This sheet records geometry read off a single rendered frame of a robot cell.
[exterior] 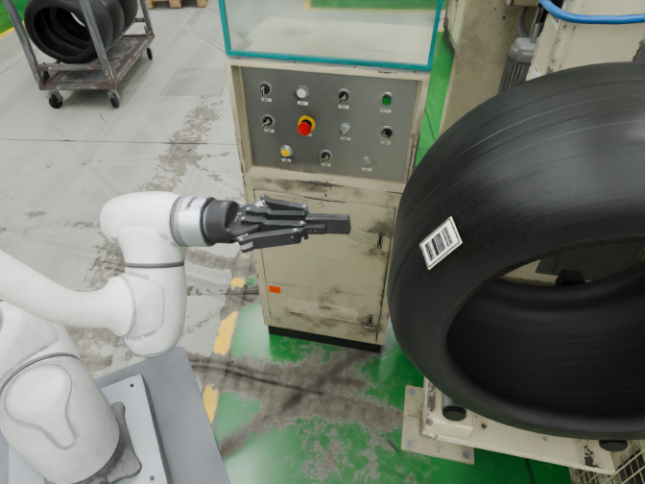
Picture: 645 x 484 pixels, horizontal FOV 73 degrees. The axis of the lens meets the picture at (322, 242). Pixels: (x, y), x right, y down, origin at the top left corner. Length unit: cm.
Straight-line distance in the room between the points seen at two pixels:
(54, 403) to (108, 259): 182
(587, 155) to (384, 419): 151
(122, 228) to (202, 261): 169
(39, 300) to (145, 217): 20
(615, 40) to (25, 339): 117
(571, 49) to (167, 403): 115
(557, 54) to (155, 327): 81
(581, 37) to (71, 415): 106
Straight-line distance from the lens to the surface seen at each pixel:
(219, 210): 74
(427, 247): 58
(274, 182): 144
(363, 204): 142
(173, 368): 129
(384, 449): 185
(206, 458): 116
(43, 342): 106
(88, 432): 97
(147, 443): 112
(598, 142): 55
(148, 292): 79
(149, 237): 79
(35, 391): 94
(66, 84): 436
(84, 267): 269
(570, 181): 53
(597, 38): 87
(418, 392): 196
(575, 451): 109
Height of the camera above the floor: 170
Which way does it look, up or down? 43 degrees down
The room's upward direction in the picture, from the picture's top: straight up
